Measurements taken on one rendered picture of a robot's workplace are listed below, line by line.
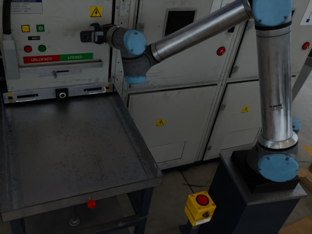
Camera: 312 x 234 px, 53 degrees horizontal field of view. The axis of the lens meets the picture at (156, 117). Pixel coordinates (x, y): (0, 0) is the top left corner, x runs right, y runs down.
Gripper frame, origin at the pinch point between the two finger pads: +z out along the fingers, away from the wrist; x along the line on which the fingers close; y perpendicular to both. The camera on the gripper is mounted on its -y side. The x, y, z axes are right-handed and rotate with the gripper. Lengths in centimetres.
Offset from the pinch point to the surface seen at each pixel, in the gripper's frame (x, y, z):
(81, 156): -46, -23, -26
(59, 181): -48, -36, -34
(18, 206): -48, -53, -37
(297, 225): -143, 113, -65
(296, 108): -122, 253, 18
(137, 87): -36.7, 30.1, 6.1
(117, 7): 8.8, 16.4, -0.6
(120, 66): -22.7, 20.6, 7.2
